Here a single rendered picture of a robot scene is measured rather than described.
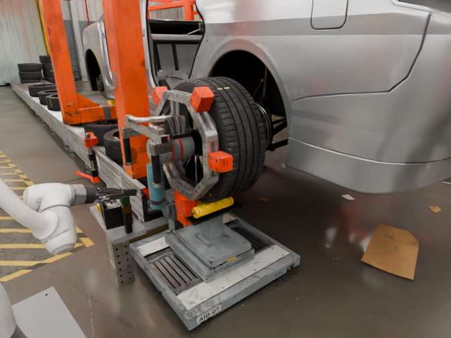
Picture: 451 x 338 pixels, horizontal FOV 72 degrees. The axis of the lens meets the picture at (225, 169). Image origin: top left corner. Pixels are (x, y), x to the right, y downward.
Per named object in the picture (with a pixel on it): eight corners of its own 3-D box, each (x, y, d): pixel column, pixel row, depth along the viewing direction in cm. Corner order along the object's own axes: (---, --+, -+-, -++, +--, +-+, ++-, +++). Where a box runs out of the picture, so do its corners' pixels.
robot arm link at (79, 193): (66, 181, 127) (81, 181, 131) (64, 202, 128) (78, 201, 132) (73, 188, 120) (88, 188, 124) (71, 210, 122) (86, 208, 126)
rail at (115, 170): (154, 212, 231) (152, 186, 223) (142, 216, 226) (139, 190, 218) (74, 140, 414) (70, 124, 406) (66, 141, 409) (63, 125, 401)
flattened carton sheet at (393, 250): (420, 238, 229) (421, 234, 228) (413, 281, 187) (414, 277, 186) (376, 225, 245) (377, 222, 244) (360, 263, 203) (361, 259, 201)
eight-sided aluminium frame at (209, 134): (219, 210, 152) (218, 98, 132) (209, 214, 149) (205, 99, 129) (168, 176, 192) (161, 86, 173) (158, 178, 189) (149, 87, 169)
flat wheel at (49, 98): (64, 104, 619) (61, 92, 611) (93, 105, 607) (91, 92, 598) (39, 110, 559) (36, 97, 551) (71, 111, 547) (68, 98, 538)
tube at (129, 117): (176, 121, 155) (174, 100, 151) (139, 127, 144) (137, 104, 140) (160, 115, 168) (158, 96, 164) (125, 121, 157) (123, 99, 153)
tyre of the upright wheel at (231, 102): (286, 174, 146) (237, 50, 154) (248, 186, 133) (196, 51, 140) (219, 202, 200) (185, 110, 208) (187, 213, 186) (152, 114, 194)
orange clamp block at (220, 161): (221, 164, 144) (233, 170, 138) (207, 167, 140) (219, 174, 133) (221, 150, 142) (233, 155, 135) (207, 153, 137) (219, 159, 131)
